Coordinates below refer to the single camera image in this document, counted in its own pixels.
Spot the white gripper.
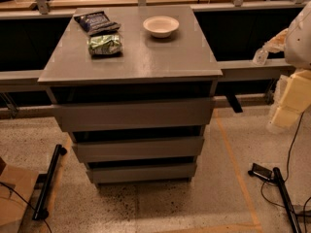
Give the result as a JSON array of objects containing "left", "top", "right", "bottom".
[{"left": 263, "top": 29, "right": 311, "bottom": 128}]

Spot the grey bottom drawer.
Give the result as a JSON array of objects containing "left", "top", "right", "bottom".
[{"left": 86, "top": 163, "right": 197, "bottom": 183}]

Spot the grey drawer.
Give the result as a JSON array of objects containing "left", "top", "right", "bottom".
[
  {"left": 73, "top": 136, "right": 204, "bottom": 163},
  {"left": 86, "top": 163, "right": 197, "bottom": 183},
  {"left": 52, "top": 98, "right": 215, "bottom": 132}
]

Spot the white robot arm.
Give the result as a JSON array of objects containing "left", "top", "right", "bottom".
[{"left": 263, "top": 2, "right": 311, "bottom": 128}]

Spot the grey drawer cabinet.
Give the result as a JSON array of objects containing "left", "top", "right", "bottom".
[{"left": 44, "top": 6, "right": 217, "bottom": 171}]

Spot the grey middle drawer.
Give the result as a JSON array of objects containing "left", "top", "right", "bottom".
[{"left": 73, "top": 136, "right": 204, "bottom": 163}]

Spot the grey top drawer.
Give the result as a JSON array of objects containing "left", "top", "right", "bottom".
[{"left": 52, "top": 98, "right": 215, "bottom": 132}]

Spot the black stand right floor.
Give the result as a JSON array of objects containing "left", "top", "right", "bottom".
[{"left": 248, "top": 163, "right": 311, "bottom": 233}]

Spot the white bowl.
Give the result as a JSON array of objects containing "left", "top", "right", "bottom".
[{"left": 143, "top": 17, "right": 180, "bottom": 38}]

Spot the green chip bag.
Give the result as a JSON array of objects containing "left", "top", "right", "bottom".
[{"left": 87, "top": 34, "right": 122, "bottom": 55}]

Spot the blue chip bag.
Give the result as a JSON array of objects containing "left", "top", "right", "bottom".
[{"left": 74, "top": 11, "right": 121, "bottom": 36}]

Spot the black bar left floor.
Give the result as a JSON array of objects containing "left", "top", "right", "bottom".
[{"left": 32, "top": 144, "right": 67, "bottom": 220}]

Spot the cardboard box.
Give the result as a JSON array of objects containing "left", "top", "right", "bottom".
[{"left": 0, "top": 157, "right": 39, "bottom": 233}]

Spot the black cable right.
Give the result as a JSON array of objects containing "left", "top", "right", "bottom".
[{"left": 260, "top": 112, "right": 311, "bottom": 233}]

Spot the black cable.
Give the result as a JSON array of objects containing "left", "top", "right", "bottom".
[
  {"left": 0, "top": 181, "right": 52, "bottom": 233},
  {"left": 260, "top": 112, "right": 311, "bottom": 233}
]

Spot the grey metal rail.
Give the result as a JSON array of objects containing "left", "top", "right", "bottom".
[{"left": 0, "top": 58, "right": 294, "bottom": 92}]

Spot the black cable left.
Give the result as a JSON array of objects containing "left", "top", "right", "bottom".
[{"left": 0, "top": 181, "right": 52, "bottom": 233}]

